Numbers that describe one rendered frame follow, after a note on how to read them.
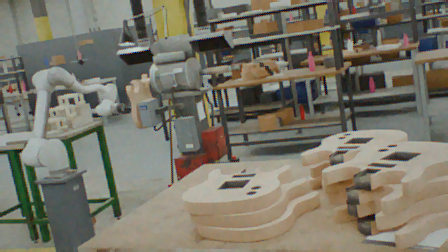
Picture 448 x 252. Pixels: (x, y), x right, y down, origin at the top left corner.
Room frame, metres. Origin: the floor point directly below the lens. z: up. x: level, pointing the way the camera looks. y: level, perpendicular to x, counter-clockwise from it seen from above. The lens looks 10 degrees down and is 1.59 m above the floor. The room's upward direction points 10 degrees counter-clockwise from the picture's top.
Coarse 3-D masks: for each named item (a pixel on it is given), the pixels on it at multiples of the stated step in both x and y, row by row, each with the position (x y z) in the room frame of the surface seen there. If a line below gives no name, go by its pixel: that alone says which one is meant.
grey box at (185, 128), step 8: (176, 120) 4.49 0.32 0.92; (184, 120) 4.45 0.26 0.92; (192, 120) 4.48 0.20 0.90; (176, 128) 4.48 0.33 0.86; (184, 128) 4.45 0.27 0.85; (192, 128) 4.45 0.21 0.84; (176, 136) 4.50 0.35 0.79; (184, 136) 4.46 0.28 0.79; (192, 136) 4.44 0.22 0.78; (184, 144) 4.46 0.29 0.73; (192, 144) 4.44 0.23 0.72
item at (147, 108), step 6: (144, 102) 4.40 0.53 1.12; (150, 102) 4.41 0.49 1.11; (156, 102) 4.50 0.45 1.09; (138, 108) 4.42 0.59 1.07; (144, 108) 4.40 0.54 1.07; (150, 108) 4.39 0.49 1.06; (156, 108) 4.48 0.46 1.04; (144, 114) 4.41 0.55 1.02; (150, 114) 4.39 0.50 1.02; (174, 114) 4.51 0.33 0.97; (144, 120) 4.41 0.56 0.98; (150, 120) 4.39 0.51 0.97; (156, 120) 4.45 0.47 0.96; (168, 120) 4.51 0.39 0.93; (144, 126) 4.41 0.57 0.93; (150, 126) 4.40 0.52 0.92; (162, 126) 4.51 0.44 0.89
